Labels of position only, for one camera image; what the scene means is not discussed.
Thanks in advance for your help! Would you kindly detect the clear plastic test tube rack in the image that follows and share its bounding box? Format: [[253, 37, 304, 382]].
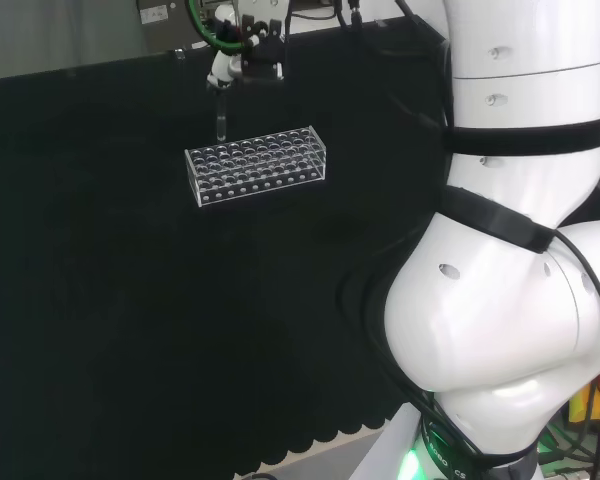
[[183, 125, 328, 209]]

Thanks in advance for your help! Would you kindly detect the black bench cloth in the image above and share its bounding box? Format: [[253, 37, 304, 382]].
[[0, 17, 451, 479]]

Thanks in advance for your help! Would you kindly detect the green cable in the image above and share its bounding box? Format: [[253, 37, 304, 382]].
[[187, 0, 252, 54]]

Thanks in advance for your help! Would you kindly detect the grey metal equipment box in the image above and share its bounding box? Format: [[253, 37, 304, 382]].
[[135, 0, 206, 54]]

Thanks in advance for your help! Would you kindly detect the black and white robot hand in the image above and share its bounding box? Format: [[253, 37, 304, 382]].
[[205, 0, 290, 91]]

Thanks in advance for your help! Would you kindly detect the yellow stop button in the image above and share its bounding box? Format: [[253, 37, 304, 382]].
[[568, 387, 597, 427]]

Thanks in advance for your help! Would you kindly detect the clear glass test tube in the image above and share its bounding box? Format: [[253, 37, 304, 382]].
[[214, 85, 229, 141]]

